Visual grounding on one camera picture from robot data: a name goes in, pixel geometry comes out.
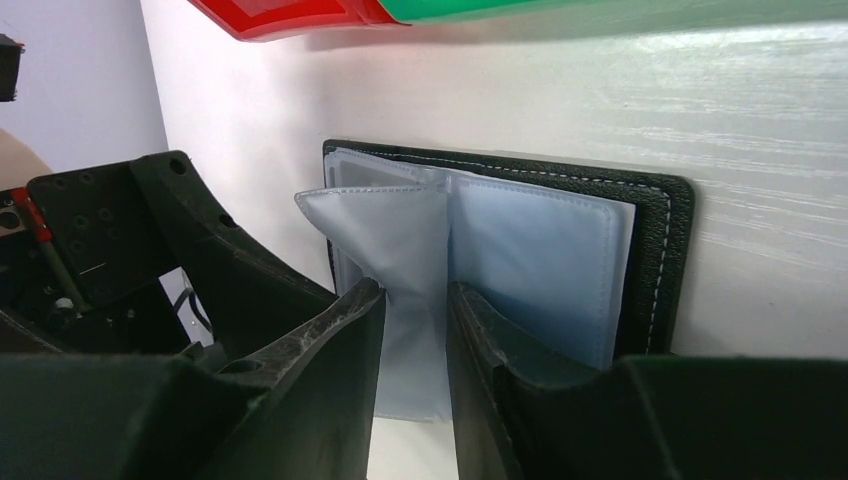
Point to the red bin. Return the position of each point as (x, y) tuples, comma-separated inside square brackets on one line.
[(262, 20)]

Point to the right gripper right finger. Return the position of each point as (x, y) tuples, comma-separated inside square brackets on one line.
[(524, 411)]

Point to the black leather card holder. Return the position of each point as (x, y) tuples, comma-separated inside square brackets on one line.
[(588, 260)]

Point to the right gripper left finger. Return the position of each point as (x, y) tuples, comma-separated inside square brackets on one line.
[(300, 408)]

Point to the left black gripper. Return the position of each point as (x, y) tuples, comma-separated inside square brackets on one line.
[(83, 254)]

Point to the green bin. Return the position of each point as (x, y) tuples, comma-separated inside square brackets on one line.
[(663, 12)]

